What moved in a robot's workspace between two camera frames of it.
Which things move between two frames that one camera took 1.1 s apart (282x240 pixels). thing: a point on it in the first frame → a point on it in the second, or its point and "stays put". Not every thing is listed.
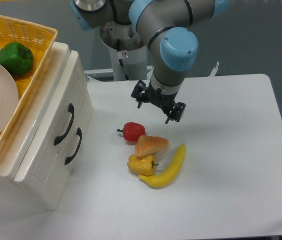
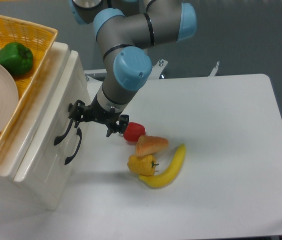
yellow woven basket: x=41 y=40 stays put
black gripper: x=163 y=101 → x=93 y=112
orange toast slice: x=146 y=145 stays put
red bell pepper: x=132 y=131 stays put
